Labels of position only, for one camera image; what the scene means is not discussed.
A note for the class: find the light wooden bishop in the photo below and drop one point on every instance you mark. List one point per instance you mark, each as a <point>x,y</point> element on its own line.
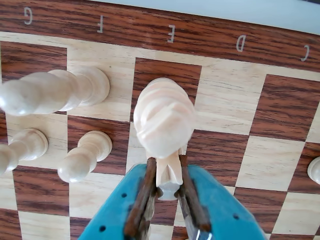
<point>62,90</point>

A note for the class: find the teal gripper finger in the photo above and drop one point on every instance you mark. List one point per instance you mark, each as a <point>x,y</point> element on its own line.
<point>217,212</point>
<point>117,207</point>

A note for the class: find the light wooden king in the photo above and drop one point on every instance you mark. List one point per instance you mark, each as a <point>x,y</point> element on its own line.
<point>162,117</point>

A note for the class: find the light wooden pawn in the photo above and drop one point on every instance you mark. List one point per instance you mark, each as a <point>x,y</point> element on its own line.
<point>25,147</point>
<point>85,155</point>
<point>315,170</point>

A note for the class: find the wooden folding chess board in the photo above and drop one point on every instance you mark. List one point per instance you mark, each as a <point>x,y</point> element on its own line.
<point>225,87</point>

